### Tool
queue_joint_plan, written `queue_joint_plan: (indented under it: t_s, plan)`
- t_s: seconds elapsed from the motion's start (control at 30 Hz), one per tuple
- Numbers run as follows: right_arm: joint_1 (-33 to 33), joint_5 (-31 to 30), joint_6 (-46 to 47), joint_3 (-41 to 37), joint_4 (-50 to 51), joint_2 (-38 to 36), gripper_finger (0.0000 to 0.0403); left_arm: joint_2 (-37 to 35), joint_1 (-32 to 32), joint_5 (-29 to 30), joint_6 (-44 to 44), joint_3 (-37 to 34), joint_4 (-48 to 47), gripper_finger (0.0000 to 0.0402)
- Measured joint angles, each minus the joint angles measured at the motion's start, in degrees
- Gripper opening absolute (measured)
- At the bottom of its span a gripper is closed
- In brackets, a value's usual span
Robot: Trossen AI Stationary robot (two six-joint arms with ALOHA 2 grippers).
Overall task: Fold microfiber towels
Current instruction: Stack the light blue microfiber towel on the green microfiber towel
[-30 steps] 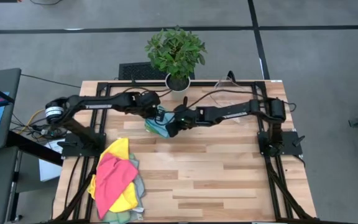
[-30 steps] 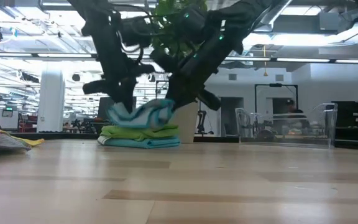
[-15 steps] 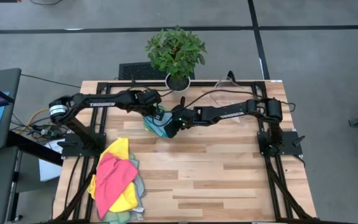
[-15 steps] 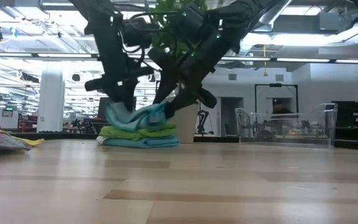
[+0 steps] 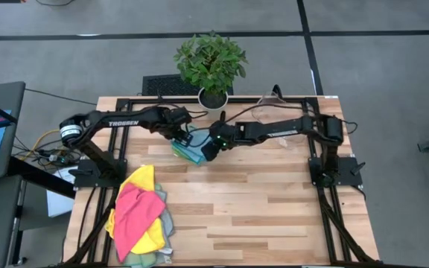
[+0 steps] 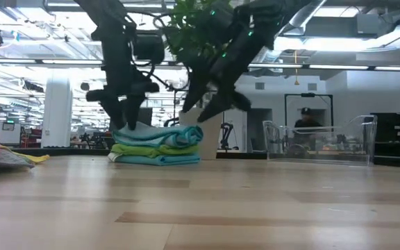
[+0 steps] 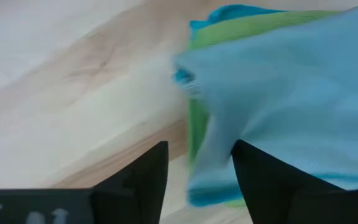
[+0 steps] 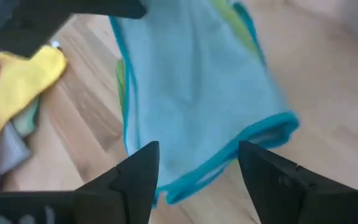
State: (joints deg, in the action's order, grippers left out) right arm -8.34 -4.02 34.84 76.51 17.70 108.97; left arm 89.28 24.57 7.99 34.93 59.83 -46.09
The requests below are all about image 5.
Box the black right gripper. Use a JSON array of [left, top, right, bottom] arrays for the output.
[[209, 110, 246, 150]]

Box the turquoise microfiber towel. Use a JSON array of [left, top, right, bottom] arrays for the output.
[[173, 148, 207, 166]]

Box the yellow microfiber towel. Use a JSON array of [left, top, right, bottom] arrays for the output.
[[104, 165, 168, 256]]

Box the pale grey microfiber towel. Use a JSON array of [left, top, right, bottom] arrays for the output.
[[153, 184, 174, 267]]

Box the pink microfiber towel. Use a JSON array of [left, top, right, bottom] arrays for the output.
[[113, 182, 168, 264]]

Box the white plant pot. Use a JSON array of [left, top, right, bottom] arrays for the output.
[[197, 87, 229, 121]]

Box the black perforated floor mat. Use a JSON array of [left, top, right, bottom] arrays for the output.
[[142, 74, 235, 97]]

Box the clear plastic bin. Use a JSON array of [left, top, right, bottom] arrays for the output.
[[250, 92, 314, 150]]

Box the green leafy plant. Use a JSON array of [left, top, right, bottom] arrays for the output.
[[174, 31, 248, 98]]

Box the white paper sheet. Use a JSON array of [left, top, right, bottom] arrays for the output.
[[45, 167, 77, 219]]

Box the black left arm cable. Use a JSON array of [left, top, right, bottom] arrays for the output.
[[154, 95, 212, 149]]

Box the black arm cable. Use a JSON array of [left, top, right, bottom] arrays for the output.
[[223, 103, 359, 135], [154, 95, 212, 149]]

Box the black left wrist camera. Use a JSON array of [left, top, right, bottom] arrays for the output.
[[178, 133, 194, 149]]

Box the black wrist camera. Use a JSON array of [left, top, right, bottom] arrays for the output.
[[200, 140, 220, 162], [178, 133, 194, 149]]

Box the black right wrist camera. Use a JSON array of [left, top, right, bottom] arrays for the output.
[[200, 140, 220, 162]]

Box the black aluminium table frame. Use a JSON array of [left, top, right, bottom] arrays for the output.
[[63, 96, 381, 268]]

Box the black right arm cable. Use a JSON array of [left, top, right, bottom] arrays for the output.
[[223, 103, 359, 135]]

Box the yellow cable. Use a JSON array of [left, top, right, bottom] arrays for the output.
[[22, 129, 62, 160]]

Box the black cable bundle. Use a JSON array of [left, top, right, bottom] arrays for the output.
[[11, 115, 96, 168]]

